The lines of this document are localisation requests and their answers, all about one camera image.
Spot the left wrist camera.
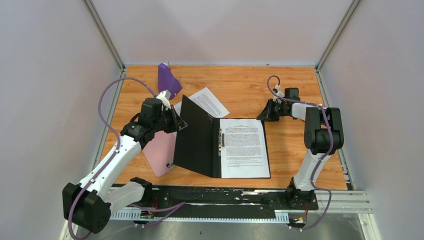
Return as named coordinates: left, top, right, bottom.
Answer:
left=155, top=90, right=172, bottom=110

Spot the metal folder clip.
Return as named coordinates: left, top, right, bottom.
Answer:
left=217, top=128, right=225, bottom=157

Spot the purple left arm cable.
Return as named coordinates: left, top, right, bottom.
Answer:
left=67, top=77, right=186, bottom=240

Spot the pink clipboard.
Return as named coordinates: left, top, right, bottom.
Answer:
left=142, top=131, right=177, bottom=177

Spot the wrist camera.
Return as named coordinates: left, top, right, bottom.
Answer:
left=155, top=90, right=172, bottom=110
left=272, top=84, right=285, bottom=104

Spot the printed paper sheet on clipboard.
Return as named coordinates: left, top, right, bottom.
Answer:
left=174, top=87, right=230, bottom=123

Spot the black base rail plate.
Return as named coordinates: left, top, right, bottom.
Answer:
left=120, top=184, right=320, bottom=220

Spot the printed white paper sheet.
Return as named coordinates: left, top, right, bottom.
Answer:
left=219, top=118, right=271, bottom=179

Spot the red folder with black inside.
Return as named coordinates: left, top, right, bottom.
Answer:
left=172, top=94, right=272, bottom=180

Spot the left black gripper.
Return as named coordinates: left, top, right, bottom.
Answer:
left=153, top=104, right=188, bottom=134

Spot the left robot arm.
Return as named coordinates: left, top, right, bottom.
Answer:
left=62, top=96, right=187, bottom=234

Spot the purple plastic stand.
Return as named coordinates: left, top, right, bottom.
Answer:
left=157, top=63, right=183, bottom=100

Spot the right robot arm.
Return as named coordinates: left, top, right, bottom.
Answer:
left=257, top=86, right=344, bottom=209

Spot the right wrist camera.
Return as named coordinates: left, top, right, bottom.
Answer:
left=272, top=84, right=285, bottom=104

